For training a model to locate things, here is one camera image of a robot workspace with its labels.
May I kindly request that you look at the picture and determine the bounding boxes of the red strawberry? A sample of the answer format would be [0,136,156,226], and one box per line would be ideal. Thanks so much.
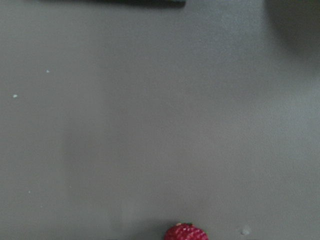
[163,223,209,240]

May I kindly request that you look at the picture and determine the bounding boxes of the dark grey folded cloth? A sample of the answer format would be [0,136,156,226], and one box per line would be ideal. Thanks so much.
[44,0,188,8]

